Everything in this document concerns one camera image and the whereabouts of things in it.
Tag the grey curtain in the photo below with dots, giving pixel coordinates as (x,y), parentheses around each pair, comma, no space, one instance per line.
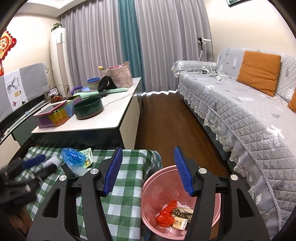
(150,35)

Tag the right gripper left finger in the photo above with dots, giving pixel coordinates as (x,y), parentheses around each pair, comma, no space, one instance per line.
(56,219)

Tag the white foam net sleeve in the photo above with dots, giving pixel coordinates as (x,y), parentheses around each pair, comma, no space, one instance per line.
(53,160)

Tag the left hand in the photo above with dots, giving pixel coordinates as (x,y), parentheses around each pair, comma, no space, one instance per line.
(20,220)

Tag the green printed card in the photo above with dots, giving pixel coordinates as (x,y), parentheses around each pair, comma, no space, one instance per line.
(89,157)

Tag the gold tea box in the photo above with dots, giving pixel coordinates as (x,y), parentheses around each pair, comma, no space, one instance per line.
(180,223)

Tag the dark green round tin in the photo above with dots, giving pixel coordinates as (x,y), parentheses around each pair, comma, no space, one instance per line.
(88,107)

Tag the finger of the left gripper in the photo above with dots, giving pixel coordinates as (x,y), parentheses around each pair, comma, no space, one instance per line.
(42,174)
(33,162)

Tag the white air conditioner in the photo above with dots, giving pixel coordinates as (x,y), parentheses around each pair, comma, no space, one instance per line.
(60,62)

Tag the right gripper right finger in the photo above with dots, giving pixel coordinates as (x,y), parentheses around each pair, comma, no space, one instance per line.
(239,217)

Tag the colourful storage box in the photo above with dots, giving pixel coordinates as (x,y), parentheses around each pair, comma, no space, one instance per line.
(59,116)

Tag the tv cabinet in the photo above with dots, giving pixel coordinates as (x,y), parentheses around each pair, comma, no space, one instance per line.
(21,129)

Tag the red plastic bag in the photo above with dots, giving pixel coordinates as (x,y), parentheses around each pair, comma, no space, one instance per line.
(165,217)

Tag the wall picture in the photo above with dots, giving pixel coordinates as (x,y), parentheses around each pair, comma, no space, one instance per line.
(234,2)

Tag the pink woven basket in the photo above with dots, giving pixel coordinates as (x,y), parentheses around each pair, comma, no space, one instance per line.
(120,74)

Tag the black hat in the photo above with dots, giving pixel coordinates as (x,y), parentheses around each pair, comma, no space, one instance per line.
(106,83)

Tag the leopard print wrapper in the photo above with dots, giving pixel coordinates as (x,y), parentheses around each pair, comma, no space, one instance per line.
(178,212)

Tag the stacked coloured bowls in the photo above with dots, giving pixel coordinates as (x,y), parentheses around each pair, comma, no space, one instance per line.
(93,83)

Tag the covered television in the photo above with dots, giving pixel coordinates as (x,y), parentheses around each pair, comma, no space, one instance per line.
(22,86)

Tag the teal curtain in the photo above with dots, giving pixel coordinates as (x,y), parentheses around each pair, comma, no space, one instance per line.
(130,38)

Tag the pink trash bin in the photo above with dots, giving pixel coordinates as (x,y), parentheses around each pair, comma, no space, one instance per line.
(162,187)

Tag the white paper bag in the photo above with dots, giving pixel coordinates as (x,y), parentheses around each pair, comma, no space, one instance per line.
(185,210)

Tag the blue plastic bag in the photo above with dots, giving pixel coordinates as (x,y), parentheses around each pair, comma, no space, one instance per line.
(72,157)

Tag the grey quilted sofa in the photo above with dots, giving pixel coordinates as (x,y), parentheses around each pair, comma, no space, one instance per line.
(255,132)

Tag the orange cushion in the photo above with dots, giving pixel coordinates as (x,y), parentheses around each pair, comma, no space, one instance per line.
(260,71)
(292,103)

